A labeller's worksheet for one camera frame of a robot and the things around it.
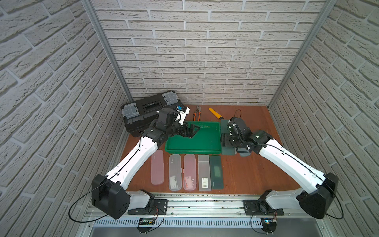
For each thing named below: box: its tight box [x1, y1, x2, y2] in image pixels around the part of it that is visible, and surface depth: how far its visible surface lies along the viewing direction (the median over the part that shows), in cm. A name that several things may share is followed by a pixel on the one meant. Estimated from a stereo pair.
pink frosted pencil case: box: [151, 149, 165, 186], surface depth 88 cm
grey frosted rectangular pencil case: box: [197, 154, 212, 192], surface depth 85 cm
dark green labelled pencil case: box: [209, 155, 224, 190], surface depth 86 cm
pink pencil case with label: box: [183, 154, 197, 192], surface depth 86 cm
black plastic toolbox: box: [120, 89, 184, 138], surface depth 97 cm
